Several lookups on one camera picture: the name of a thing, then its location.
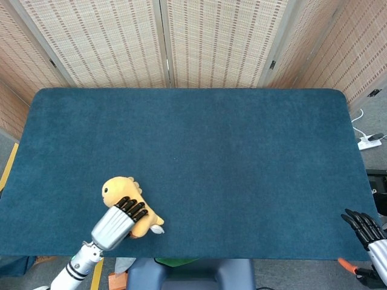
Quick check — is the yellow floor tape strip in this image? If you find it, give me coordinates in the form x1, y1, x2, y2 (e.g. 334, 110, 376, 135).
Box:
89, 257, 105, 290
0, 143, 19, 192

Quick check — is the green sheet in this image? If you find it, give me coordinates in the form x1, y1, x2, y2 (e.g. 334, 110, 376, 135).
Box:
153, 257, 201, 267

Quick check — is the blue velvet table cloth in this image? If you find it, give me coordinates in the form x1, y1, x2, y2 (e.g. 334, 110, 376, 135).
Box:
0, 87, 382, 261

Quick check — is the orange handled tool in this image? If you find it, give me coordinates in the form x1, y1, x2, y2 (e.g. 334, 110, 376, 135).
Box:
337, 257, 356, 274

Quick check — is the white power strip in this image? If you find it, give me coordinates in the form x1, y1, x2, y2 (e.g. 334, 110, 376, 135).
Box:
357, 136, 383, 152

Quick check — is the white power cable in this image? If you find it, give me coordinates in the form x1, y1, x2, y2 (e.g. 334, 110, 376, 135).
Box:
351, 108, 368, 140

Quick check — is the woven folding screen panel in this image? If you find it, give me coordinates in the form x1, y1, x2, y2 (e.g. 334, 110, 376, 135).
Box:
259, 0, 336, 89
0, 0, 76, 106
294, 0, 387, 105
8, 0, 175, 89
158, 0, 299, 89
0, 80, 31, 140

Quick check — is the grey cloth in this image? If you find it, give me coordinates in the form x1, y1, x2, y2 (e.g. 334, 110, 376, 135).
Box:
114, 257, 137, 275

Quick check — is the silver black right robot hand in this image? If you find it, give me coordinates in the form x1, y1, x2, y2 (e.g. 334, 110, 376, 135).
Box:
340, 208, 387, 286

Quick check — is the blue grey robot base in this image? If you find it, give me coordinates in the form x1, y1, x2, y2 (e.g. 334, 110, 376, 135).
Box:
126, 258, 257, 290

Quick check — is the yellow dinosaur plush toy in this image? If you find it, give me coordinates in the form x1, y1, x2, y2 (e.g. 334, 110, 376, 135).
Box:
101, 176, 166, 239

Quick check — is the blue fabric piece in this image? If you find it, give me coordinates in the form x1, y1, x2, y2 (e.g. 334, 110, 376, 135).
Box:
0, 256, 36, 277

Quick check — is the orange block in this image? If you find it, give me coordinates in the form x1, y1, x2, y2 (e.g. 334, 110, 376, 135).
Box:
108, 271, 127, 290

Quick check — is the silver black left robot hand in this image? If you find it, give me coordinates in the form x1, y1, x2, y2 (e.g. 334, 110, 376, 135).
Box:
90, 196, 150, 252

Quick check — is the black equipment box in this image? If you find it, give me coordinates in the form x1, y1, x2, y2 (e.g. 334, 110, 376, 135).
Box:
365, 168, 387, 216

